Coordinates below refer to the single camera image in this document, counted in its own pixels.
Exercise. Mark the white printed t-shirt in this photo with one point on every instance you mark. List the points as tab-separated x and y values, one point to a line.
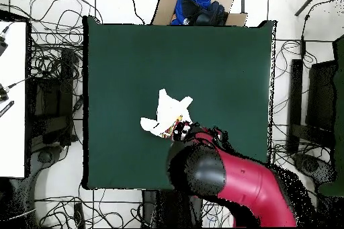
168	108

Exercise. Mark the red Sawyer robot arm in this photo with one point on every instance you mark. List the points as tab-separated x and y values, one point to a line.
242	180

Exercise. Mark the dark green table cloth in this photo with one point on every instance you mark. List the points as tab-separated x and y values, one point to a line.
134	65

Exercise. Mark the brown cardboard box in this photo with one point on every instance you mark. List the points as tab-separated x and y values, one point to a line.
164	11

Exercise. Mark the dark navy garment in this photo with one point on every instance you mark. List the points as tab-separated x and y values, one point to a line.
212	14

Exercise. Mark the black metal stand base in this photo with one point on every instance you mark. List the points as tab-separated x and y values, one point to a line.
65	78
319	92

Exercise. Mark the black power strip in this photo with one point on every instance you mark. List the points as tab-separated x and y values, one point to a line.
79	214

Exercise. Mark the white side table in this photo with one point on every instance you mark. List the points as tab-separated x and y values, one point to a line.
13	132

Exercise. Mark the black label strip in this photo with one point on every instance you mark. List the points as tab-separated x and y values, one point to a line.
6	108

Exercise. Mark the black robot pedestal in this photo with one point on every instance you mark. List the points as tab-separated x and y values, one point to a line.
150	207

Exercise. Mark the grey pedestal leg with caster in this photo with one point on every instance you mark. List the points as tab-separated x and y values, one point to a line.
44	157
311	165

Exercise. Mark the black camera device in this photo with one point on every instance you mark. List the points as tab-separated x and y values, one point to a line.
2	94
2	46

